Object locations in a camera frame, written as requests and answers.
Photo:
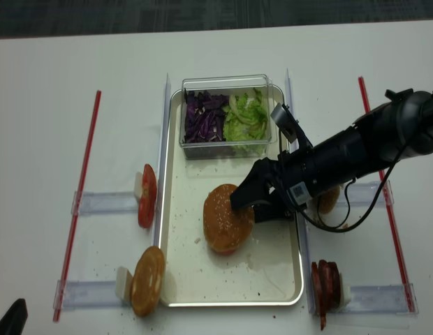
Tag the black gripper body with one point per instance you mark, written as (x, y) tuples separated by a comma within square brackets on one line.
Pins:
[(310, 171)]

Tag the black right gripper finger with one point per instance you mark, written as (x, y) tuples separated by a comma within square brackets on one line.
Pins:
[(271, 212)]

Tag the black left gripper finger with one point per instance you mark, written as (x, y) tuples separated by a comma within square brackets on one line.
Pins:
[(255, 188)]

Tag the sesame top bun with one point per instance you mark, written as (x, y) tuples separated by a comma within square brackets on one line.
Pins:
[(224, 228)]

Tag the sesame bun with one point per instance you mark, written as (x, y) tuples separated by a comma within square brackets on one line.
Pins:
[(224, 228), (325, 202)]

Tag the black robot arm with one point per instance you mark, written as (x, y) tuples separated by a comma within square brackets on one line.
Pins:
[(399, 129)]

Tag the green lettuce leaves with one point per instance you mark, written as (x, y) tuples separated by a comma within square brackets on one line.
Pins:
[(246, 121)]

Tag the sliced bacon stack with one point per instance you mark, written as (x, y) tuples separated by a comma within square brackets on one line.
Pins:
[(326, 281)]

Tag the standing tomato slice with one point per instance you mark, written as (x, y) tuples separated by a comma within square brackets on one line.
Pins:
[(147, 200)]

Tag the white block behind tomato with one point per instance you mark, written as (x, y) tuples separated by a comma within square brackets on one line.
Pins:
[(137, 189)]

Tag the silver metal tray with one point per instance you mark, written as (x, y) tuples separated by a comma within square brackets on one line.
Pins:
[(265, 271)]

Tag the clear plastic container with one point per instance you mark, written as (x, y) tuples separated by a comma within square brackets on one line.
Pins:
[(226, 85)]

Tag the right red strip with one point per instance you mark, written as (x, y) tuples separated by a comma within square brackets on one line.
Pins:
[(410, 301)]

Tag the red strip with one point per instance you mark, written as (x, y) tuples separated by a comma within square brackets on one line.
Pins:
[(410, 301), (74, 218)]

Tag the shredded purple cabbage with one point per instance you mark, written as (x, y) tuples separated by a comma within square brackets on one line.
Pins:
[(205, 116)]

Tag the white block behind bacon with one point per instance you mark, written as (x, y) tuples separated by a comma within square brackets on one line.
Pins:
[(345, 298)]

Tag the bottom bun half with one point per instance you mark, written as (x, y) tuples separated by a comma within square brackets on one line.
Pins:
[(147, 281)]

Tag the white block behind bun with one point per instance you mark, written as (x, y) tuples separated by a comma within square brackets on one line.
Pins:
[(123, 284)]

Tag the left red strip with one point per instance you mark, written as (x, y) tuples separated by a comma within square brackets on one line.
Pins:
[(74, 218)]

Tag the upper right clear rail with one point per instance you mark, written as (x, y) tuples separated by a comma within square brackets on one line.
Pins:
[(362, 194)]

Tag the left clear vertical rail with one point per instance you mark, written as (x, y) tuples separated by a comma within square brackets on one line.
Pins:
[(160, 157)]

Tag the lower right clear rail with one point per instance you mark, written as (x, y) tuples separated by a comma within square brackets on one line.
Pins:
[(385, 299)]

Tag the upper left clear rail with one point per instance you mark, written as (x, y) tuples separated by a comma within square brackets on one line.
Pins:
[(90, 203)]

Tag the lower left clear rail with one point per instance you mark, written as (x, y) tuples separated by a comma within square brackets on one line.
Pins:
[(86, 294)]

